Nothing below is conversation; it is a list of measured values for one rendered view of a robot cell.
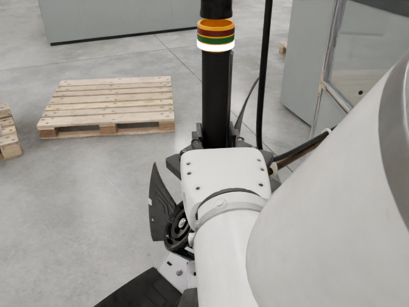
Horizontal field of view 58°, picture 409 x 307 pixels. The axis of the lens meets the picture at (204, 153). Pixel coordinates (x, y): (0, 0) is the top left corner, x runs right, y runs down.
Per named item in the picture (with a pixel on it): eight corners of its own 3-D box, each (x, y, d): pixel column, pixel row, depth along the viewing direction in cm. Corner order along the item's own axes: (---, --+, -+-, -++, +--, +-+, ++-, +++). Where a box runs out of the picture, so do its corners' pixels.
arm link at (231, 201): (190, 271, 38) (188, 248, 40) (274, 265, 38) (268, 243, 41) (187, 212, 33) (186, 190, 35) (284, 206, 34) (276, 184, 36)
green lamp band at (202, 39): (217, 31, 45) (217, 25, 45) (242, 39, 43) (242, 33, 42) (189, 38, 43) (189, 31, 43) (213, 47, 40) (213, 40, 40)
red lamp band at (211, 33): (217, 24, 45) (217, 18, 45) (242, 32, 42) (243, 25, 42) (189, 31, 43) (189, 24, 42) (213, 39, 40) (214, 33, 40)
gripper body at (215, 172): (184, 252, 39) (180, 184, 48) (278, 246, 40) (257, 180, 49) (182, 200, 35) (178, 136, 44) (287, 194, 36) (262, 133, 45)
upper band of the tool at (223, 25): (216, 39, 46) (217, 16, 44) (241, 48, 43) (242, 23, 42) (190, 47, 44) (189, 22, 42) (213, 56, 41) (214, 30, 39)
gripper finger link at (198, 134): (180, 170, 47) (179, 141, 53) (205, 168, 48) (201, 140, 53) (179, 149, 46) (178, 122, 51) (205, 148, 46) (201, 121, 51)
